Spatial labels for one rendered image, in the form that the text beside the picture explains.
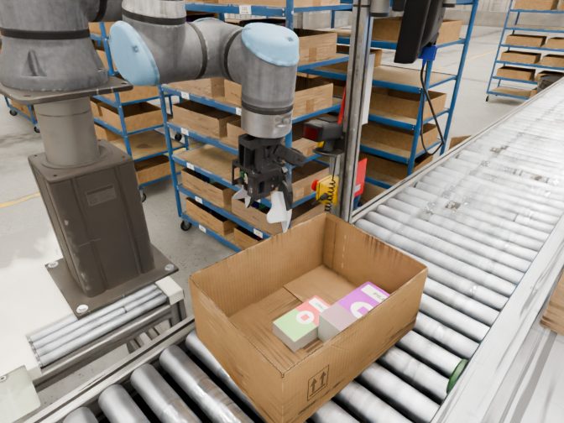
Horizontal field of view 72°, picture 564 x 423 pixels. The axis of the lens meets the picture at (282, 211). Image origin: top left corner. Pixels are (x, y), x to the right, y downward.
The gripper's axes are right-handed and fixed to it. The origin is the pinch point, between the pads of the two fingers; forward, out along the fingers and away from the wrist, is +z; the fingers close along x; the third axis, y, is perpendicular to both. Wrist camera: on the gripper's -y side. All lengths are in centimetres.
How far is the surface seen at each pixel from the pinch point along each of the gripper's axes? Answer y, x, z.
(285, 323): 6.1, 13.2, 18.1
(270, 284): -0.8, 1.8, 20.1
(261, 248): 1.5, 0.1, 8.4
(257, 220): -62, -66, 69
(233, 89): -63, -86, 8
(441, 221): -64, 17, 22
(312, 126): -29.2, -13.5, -8.5
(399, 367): -5.1, 35.2, 20.8
